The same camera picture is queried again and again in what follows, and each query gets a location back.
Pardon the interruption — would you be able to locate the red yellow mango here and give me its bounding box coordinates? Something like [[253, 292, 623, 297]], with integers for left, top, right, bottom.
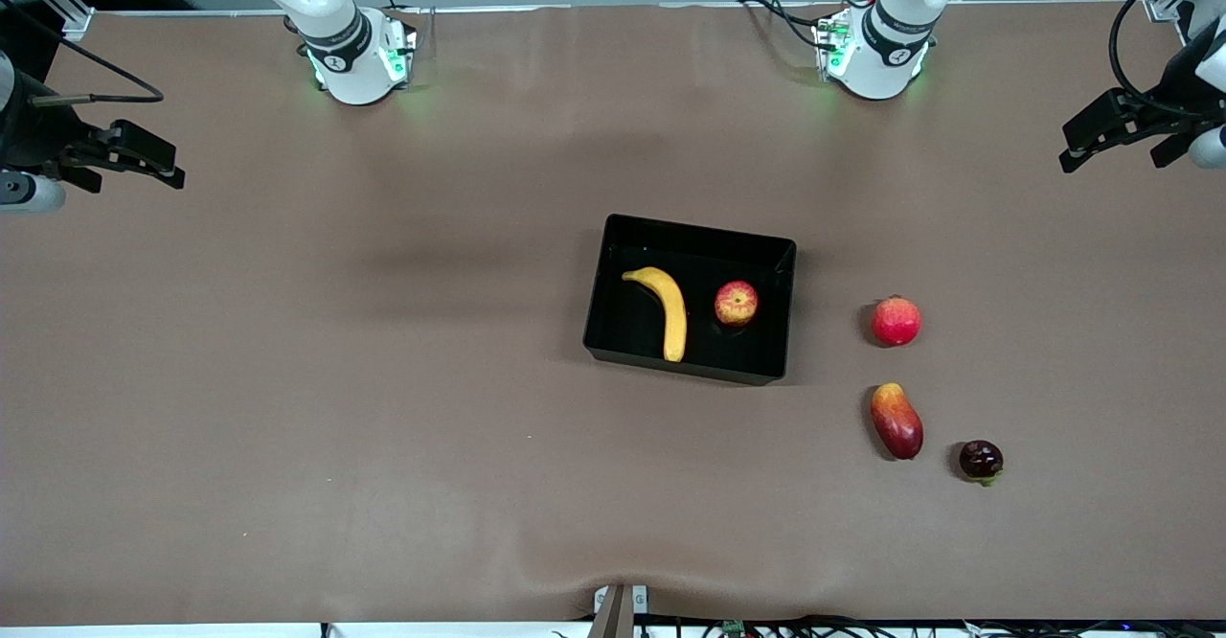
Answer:
[[870, 382, 925, 461]]

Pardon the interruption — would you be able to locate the yellow banana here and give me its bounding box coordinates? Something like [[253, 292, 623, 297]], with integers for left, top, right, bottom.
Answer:
[[622, 266, 689, 363]]

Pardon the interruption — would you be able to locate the red pomegranate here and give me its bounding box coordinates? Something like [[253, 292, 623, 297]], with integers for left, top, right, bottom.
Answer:
[[871, 295, 922, 348]]

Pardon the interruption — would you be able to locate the brown table cover mat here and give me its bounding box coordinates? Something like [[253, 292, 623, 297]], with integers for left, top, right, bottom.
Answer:
[[0, 1, 1226, 625]]

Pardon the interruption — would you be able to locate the red yellow apple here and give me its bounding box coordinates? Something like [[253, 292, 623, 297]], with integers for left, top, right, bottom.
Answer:
[[714, 280, 760, 328]]

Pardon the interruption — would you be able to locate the black left arm base cable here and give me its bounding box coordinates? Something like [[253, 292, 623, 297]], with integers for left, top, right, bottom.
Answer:
[[736, 0, 849, 50]]

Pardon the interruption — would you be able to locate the dark purple mangosteen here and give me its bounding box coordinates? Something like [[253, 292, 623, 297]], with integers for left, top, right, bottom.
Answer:
[[959, 440, 1005, 486]]

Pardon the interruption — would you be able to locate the grey camera stand pole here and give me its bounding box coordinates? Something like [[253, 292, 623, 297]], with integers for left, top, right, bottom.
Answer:
[[586, 584, 635, 638]]

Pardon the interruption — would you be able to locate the black plastic box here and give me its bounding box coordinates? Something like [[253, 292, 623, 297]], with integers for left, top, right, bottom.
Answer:
[[582, 214, 798, 387]]

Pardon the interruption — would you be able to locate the white table edge bracket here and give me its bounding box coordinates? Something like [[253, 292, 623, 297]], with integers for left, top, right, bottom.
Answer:
[[594, 585, 649, 615]]

